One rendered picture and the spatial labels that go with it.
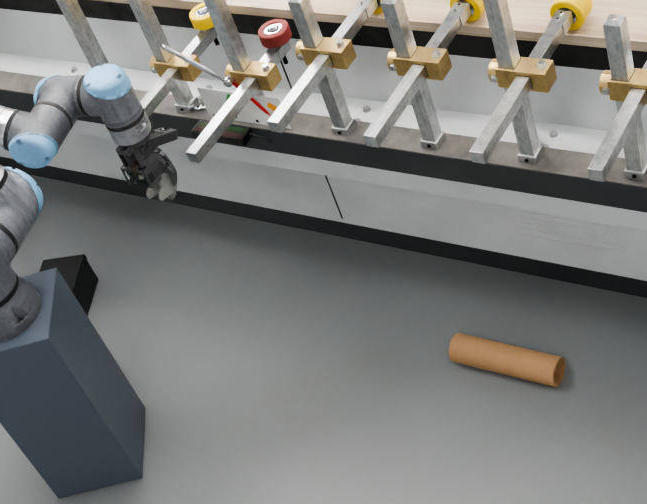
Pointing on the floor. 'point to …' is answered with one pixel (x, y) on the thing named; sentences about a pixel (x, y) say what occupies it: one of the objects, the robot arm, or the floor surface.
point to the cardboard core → (507, 359)
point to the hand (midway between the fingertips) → (171, 192)
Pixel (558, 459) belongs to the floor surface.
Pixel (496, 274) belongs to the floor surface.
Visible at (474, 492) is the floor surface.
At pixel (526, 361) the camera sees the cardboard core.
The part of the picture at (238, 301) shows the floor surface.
